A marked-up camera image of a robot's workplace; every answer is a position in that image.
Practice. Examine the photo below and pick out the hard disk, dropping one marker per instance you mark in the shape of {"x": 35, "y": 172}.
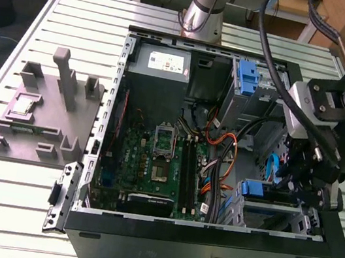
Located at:
{"x": 252, "y": 188}

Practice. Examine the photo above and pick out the grey metal disk bay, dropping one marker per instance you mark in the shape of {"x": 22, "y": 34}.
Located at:
{"x": 278, "y": 208}

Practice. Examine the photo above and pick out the grey metal drive cage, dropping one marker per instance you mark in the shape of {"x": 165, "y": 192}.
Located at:
{"x": 238, "y": 113}

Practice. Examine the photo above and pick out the blue plastic drive latch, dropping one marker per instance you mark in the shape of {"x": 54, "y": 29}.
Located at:
{"x": 247, "y": 78}

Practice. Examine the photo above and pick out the black RAM slot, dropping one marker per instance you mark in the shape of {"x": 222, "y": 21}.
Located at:
{"x": 193, "y": 179}
{"x": 184, "y": 177}

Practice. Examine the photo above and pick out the CPU socket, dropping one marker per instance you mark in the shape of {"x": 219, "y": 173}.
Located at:
{"x": 161, "y": 173}

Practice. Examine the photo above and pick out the black PC case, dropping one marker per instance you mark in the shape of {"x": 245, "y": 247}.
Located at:
{"x": 172, "y": 251}

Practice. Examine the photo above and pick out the grey power supply unit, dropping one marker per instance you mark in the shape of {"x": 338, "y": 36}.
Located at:
{"x": 154, "y": 99}

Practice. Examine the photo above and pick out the black graphics card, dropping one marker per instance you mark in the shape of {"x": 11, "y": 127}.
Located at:
{"x": 146, "y": 205}

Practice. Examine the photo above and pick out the green motherboard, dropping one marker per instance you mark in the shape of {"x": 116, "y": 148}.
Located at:
{"x": 134, "y": 169}

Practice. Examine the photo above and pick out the grey parts rack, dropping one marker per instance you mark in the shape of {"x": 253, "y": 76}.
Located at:
{"x": 58, "y": 136}

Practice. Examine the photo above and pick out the green RAM stick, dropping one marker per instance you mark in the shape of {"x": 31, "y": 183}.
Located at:
{"x": 26, "y": 129}

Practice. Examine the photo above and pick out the silver CPU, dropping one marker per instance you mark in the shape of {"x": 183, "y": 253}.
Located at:
{"x": 21, "y": 108}

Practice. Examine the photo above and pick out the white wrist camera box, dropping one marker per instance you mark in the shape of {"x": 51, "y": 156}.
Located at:
{"x": 298, "y": 107}

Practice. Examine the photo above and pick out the metal slot retainer bracket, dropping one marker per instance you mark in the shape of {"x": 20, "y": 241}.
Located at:
{"x": 63, "y": 197}

